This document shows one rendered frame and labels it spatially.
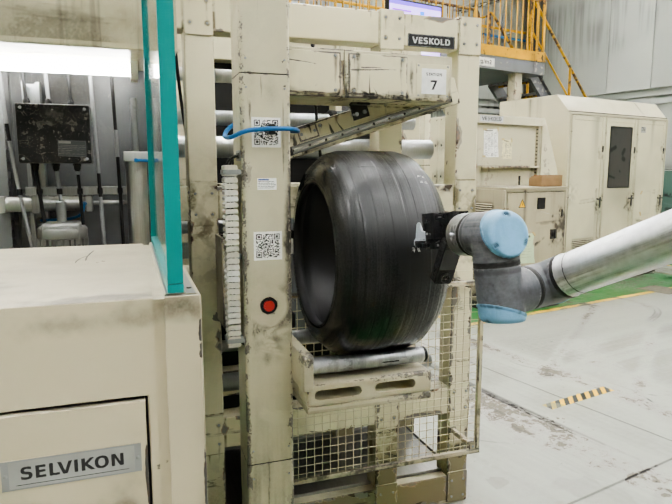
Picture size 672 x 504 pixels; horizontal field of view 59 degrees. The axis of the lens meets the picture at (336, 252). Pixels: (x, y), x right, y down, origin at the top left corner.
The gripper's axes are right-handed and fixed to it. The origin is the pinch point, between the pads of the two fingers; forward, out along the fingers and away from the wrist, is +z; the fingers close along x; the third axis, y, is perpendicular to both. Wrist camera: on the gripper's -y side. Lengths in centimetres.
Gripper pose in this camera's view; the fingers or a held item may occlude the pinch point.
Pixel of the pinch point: (419, 244)
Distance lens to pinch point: 145.7
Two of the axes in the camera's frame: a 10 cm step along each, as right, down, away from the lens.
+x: -9.4, 0.4, -3.3
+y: -0.4, -10.0, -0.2
